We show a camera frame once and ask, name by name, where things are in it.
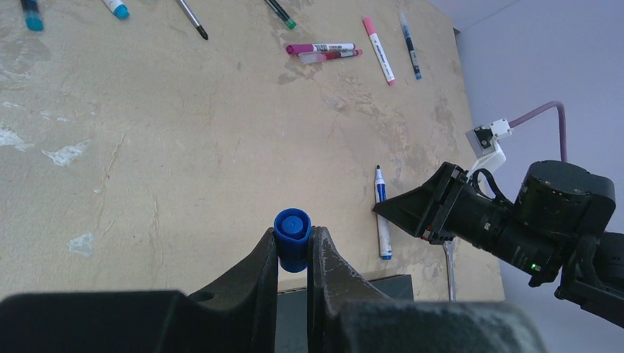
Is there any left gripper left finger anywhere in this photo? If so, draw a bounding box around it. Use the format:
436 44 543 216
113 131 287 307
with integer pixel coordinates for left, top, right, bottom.
1 229 277 352

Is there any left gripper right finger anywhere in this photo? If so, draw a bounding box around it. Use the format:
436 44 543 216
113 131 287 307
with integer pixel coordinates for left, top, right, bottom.
307 227 547 352

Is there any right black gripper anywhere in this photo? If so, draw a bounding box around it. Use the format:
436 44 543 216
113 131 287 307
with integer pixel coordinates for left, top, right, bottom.
372 163 516 263

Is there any blue white marker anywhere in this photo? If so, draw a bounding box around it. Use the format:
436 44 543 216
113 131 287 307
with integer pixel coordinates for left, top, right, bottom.
374 165 394 260

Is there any blue marker cap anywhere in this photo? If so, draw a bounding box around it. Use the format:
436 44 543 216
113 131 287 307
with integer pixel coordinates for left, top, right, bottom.
274 208 311 273

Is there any dark blue gel pen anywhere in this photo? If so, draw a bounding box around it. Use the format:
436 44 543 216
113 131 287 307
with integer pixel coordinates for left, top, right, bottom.
400 12 422 80

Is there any pink cap white marker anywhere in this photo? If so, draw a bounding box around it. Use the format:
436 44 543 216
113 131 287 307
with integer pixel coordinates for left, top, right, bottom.
362 17 396 86

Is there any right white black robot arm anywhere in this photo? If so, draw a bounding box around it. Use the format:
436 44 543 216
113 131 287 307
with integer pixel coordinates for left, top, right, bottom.
374 160 623 326

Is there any red clear pen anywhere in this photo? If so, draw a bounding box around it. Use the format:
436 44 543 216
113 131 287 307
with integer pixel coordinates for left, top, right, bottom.
298 49 363 65

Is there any teal blue pen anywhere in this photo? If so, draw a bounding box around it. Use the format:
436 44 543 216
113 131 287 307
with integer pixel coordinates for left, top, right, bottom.
21 0 44 32

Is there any silver wrench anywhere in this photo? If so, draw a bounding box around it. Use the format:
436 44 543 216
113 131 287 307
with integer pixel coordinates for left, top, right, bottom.
443 241 456 302

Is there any magenta cap marker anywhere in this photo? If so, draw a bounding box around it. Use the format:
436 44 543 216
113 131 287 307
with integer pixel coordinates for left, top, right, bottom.
286 43 356 55

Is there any black yellow screwdriver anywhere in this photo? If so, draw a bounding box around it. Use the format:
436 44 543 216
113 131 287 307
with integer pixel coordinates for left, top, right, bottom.
176 0 209 40

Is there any light blue cap marker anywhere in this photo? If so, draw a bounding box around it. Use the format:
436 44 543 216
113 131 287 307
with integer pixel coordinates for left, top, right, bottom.
102 0 130 20

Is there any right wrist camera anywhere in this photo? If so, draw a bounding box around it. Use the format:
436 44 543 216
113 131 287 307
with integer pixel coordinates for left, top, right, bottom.
466 119 512 177

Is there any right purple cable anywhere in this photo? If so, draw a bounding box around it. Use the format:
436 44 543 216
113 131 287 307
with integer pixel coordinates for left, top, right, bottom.
508 101 569 163

